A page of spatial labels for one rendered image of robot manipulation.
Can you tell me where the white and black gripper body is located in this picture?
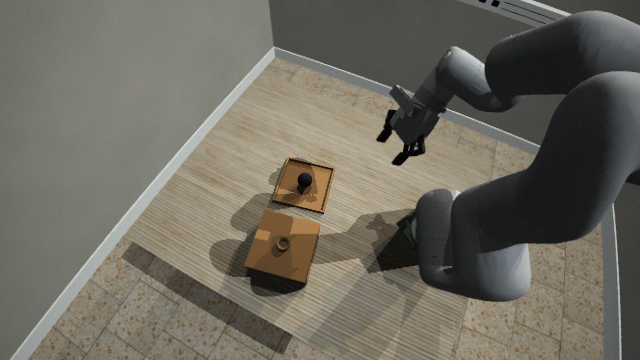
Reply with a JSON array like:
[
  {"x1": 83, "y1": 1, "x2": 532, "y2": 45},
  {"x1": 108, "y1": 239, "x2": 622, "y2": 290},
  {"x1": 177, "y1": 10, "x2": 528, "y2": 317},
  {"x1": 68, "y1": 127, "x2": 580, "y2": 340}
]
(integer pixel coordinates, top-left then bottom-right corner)
[{"x1": 390, "y1": 107, "x2": 440, "y2": 148}]

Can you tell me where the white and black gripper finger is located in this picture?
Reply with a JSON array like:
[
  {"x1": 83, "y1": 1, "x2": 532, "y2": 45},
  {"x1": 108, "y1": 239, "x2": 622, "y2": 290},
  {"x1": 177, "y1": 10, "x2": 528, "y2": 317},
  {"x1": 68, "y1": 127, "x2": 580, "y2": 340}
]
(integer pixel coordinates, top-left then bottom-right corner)
[
  {"x1": 376, "y1": 110, "x2": 397, "y2": 143},
  {"x1": 392, "y1": 134, "x2": 426, "y2": 166}
]

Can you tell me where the brown shallow rimmed tray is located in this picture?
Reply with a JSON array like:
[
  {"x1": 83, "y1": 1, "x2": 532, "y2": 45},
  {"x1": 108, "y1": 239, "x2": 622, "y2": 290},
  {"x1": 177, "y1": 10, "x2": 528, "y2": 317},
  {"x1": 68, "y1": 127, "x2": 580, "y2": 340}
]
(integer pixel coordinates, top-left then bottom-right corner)
[{"x1": 273, "y1": 157, "x2": 335, "y2": 214}]

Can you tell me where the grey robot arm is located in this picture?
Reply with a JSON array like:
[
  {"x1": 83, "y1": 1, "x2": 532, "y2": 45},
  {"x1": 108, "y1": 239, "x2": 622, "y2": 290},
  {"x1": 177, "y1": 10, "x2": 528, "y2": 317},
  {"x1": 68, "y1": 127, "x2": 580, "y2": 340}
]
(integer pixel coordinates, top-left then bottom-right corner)
[{"x1": 389, "y1": 11, "x2": 640, "y2": 302}]

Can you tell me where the black ball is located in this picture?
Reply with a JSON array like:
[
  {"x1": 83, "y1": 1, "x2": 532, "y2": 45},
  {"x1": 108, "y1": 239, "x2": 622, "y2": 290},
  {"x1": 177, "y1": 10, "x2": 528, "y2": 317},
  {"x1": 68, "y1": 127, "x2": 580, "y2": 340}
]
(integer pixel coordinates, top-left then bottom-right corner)
[{"x1": 298, "y1": 173, "x2": 312, "y2": 187}]

